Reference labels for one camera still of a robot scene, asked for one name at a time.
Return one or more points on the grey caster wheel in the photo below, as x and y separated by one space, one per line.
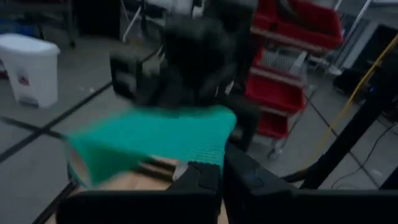
275 153

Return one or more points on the black computer tower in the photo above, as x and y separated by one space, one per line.
373 56

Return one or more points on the black stand leg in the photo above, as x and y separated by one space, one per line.
392 182

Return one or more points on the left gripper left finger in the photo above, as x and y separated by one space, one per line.
140 208

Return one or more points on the white trash bin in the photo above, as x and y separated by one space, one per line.
29 68

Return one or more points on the red bin shelf rack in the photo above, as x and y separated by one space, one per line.
273 93

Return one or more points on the black gantry post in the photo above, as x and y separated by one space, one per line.
348 140

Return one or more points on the teal elastic bandage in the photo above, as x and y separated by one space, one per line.
155 133

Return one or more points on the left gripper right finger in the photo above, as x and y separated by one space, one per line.
295 208

